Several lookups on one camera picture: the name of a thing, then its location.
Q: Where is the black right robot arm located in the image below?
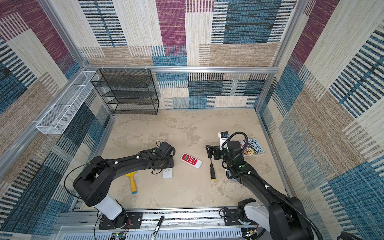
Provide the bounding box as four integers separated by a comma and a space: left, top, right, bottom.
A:
206, 141, 323, 240

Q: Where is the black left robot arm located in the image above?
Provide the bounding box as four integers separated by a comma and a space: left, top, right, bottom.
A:
73, 142, 176, 221

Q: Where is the colourful magazine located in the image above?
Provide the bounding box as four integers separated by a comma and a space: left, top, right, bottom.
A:
242, 138, 265, 157

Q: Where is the black yellow screwdriver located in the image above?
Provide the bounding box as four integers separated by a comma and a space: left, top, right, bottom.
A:
209, 157, 216, 180

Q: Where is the white mesh wall basket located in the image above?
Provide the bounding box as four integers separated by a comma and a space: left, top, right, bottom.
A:
36, 71, 96, 135

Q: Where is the black wire shelf rack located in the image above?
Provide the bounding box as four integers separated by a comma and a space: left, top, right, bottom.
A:
91, 69, 160, 115

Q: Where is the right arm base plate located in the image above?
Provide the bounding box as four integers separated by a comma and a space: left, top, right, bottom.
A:
219, 208, 257, 226

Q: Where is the black marker pen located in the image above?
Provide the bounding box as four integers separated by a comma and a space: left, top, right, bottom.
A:
151, 216, 165, 240

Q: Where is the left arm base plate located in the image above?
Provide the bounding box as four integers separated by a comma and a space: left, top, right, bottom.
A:
98, 212, 143, 230

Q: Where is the red white remote control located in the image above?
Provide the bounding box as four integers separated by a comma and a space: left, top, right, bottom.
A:
180, 153, 203, 169

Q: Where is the yellow toy shovel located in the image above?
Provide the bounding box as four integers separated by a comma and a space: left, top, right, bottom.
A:
126, 172, 137, 195

